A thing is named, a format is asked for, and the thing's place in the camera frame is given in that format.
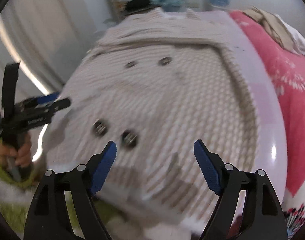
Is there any pink floral blanket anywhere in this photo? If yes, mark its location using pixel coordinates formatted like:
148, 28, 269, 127
229, 10, 305, 238

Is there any wooden chair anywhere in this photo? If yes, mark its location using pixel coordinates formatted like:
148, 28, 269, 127
106, 0, 163, 20

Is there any beige white checkered knit coat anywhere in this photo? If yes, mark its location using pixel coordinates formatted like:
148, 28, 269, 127
41, 7, 258, 233

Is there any white curtain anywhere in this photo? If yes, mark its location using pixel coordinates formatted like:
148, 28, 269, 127
0, 0, 110, 100

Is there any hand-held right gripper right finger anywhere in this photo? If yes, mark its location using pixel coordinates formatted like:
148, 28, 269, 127
194, 139, 286, 240

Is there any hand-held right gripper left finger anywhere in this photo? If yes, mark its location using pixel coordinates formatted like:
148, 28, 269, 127
24, 141, 117, 240

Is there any beige clothes pile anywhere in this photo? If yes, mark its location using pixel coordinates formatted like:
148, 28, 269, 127
244, 7, 296, 48

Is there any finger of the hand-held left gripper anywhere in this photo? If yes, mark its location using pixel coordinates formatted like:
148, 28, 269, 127
46, 98, 71, 113
36, 92, 61, 106

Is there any person's left hand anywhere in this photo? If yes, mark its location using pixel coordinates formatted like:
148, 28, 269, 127
0, 132, 34, 170

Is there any white cloth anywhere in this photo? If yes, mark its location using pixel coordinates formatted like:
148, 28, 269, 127
280, 22, 305, 57

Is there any black bag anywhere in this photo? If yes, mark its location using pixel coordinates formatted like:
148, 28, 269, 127
124, 0, 153, 12

